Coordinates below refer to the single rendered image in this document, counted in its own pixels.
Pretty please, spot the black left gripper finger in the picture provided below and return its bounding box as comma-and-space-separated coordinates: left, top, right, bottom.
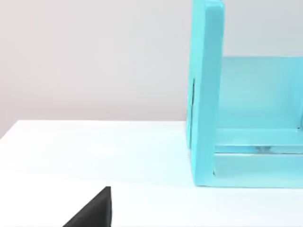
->
62, 186, 112, 227

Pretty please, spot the light blue rack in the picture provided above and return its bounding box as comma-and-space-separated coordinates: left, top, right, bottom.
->
186, 0, 303, 189

